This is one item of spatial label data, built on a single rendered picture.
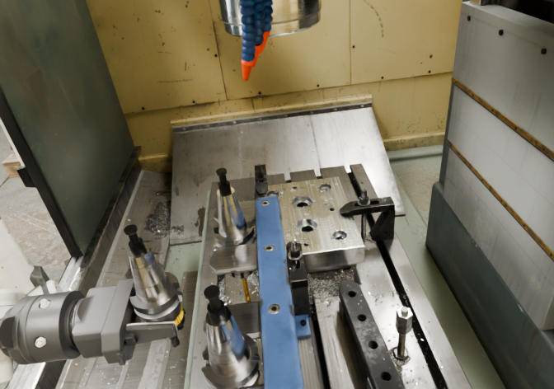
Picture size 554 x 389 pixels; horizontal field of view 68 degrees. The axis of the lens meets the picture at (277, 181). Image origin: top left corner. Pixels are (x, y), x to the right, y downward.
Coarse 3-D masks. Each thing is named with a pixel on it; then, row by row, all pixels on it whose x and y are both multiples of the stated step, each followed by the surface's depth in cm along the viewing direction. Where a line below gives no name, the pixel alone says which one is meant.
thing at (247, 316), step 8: (240, 304) 51; (248, 304) 51; (256, 304) 51; (232, 312) 50; (240, 312) 50; (248, 312) 50; (256, 312) 50; (240, 320) 49; (248, 320) 49; (256, 320) 49; (240, 328) 48; (248, 328) 48; (256, 328) 48; (256, 336) 48
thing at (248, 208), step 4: (252, 200) 70; (240, 204) 69; (244, 204) 69; (248, 204) 69; (252, 204) 69; (244, 208) 68; (248, 208) 68; (252, 208) 68; (216, 212) 68; (244, 212) 67; (248, 212) 67; (252, 212) 67; (216, 216) 68; (248, 216) 66; (252, 216) 66; (216, 220) 67; (252, 220) 66
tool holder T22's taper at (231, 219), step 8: (232, 192) 59; (224, 200) 58; (232, 200) 59; (224, 208) 59; (232, 208) 59; (240, 208) 61; (224, 216) 60; (232, 216) 60; (240, 216) 61; (224, 224) 60; (232, 224) 60; (240, 224) 61; (224, 232) 61; (232, 232) 61; (240, 232) 61
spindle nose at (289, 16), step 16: (224, 0) 60; (272, 0) 57; (288, 0) 58; (304, 0) 59; (320, 0) 62; (224, 16) 62; (240, 16) 60; (272, 16) 58; (288, 16) 59; (304, 16) 60; (320, 16) 64; (240, 32) 61; (272, 32) 60; (288, 32) 60
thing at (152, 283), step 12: (144, 252) 49; (132, 264) 49; (144, 264) 49; (156, 264) 51; (144, 276) 50; (156, 276) 51; (144, 288) 51; (156, 288) 51; (168, 288) 53; (144, 300) 52; (156, 300) 52
